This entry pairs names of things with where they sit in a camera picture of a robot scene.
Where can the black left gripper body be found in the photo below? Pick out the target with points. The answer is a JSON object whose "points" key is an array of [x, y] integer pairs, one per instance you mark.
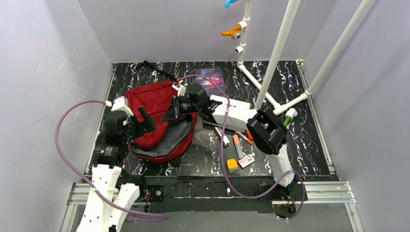
{"points": [[135, 121]]}

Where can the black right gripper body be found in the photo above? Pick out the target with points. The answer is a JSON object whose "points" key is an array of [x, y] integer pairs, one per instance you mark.
{"points": [[175, 108]]}

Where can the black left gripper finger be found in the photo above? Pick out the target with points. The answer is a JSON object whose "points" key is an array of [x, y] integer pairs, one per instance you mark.
{"points": [[137, 132], [148, 123]]}

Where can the red student backpack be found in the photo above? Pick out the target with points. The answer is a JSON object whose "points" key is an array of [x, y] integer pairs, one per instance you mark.
{"points": [[170, 139]]}

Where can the purple galaxy cover book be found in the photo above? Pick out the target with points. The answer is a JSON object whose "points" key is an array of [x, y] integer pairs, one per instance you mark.
{"points": [[214, 85]]}

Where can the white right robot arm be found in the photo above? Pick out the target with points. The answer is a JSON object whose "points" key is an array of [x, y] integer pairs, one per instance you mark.
{"points": [[268, 131]]}

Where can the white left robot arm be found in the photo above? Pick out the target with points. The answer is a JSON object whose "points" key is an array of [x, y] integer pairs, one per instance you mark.
{"points": [[109, 200]]}

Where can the small orange red marker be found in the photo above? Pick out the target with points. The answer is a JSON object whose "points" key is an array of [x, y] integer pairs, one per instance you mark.
{"points": [[249, 136]]}

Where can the thin orange tip pen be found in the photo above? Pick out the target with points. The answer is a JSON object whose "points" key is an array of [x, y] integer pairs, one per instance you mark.
{"points": [[244, 137]]}

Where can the orange pipe valve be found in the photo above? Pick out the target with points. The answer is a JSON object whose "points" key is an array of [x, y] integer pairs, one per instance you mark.
{"points": [[234, 32]]}

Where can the red white eraser box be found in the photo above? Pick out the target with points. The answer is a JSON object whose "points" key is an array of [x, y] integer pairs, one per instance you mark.
{"points": [[246, 161]]}

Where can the green pipe valve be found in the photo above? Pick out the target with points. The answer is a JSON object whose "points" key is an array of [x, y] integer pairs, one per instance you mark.
{"points": [[287, 121]]}

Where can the blue pipe valve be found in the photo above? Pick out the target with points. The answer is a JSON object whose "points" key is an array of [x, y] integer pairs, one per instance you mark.
{"points": [[229, 2]]}

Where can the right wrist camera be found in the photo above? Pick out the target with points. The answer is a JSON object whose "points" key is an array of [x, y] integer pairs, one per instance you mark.
{"points": [[180, 86]]}

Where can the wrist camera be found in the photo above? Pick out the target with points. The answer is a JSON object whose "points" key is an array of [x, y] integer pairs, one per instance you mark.
{"points": [[180, 86], [121, 104]]}

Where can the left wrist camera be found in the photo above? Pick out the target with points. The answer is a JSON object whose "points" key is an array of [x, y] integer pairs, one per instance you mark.
{"points": [[121, 104]]}

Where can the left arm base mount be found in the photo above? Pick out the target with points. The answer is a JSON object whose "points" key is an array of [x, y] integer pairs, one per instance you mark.
{"points": [[149, 195]]}

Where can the white PVC pipe frame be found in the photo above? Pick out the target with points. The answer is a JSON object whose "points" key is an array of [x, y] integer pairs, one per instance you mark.
{"points": [[285, 49]]}

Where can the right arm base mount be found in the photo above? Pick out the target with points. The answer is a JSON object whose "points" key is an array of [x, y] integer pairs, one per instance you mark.
{"points": [[288, 200]]}

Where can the aluminium front rail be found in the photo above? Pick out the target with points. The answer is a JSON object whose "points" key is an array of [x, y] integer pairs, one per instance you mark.
{"points": [[317, 192]]}

